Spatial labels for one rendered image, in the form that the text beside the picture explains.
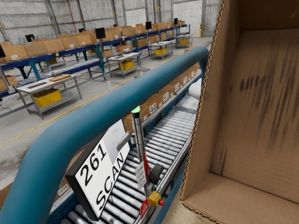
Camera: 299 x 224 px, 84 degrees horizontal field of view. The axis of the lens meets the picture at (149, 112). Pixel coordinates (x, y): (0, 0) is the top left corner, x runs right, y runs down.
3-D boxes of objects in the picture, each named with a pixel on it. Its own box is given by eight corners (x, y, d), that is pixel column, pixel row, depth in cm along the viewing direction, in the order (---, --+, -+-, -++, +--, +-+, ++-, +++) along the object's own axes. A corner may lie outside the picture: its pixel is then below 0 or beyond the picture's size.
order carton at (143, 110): (130, 134, 193) (128, 122, 185) (112, 128, 208) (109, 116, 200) (148, 118, 221) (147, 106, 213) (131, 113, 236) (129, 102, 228)
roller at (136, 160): (167, 177, 158) (167, 173, 156) (124, 158, 184) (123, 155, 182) (169, 173, 162) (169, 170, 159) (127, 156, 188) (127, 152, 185)
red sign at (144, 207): (141, 219, 118) (139, 209, 112) (140, 218, 119) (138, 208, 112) (153, 200, 130) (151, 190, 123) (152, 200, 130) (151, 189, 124)
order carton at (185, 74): (183, 86, 304) (183, 78, 296) (168, 85, 319) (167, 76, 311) (190, 80, 332) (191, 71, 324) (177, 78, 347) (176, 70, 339)
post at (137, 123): (149, 217, 131) (134, 123, 88) (144, 214, 133) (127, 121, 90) (157, 204, 139) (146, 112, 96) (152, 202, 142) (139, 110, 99)
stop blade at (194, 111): (201, 116, 241) (202, 111, 237) (172, 110, 265) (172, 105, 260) (201, 116, 242) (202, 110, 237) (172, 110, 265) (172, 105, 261)
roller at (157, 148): (178, 159, 177) (178, 155, 174) (138, 145, 203) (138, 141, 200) (179, 156, 180) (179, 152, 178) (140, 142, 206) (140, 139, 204)
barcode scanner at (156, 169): (165, 173, 126) (163, 164, 120) (157, 186, 118) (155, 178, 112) (157, 170, 129) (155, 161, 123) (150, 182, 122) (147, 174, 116)
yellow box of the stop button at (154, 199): (158, 209, 122) (158, 203, 118) (148, 203, 126) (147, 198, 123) (167, 193, 132) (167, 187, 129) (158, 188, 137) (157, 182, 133)
